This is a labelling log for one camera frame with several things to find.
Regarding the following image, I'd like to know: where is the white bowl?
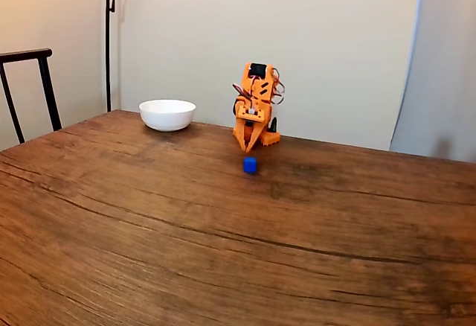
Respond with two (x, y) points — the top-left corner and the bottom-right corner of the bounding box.
(138, 98), (197, 132)

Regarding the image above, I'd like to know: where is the black floor lamp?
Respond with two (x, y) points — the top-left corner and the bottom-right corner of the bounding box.
(105, 0), (167, 113)

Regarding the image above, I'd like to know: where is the pale grey curtain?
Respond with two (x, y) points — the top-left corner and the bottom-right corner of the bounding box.
(388, 0), (476, 164)

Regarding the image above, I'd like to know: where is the black wooden chair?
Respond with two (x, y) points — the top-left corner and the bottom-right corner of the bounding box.
(0, 48), (63, 144)

